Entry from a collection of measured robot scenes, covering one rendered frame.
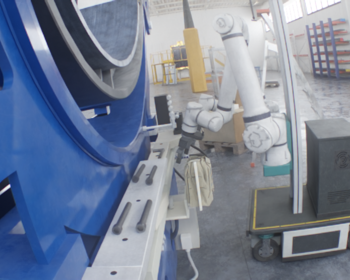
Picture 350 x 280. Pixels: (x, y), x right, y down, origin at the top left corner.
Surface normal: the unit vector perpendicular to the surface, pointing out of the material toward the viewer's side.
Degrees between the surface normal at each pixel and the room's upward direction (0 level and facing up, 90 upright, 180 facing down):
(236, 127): 90
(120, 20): 55
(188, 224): 90
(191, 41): 90
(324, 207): 90
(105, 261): 0
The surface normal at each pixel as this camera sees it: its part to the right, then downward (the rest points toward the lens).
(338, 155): -0.22, 0.25
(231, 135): -0.68, 0.26
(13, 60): 0.99, -0.13
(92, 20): -0.11, -0.36
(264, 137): -0.47, 0.35
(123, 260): -0.15, -0.96
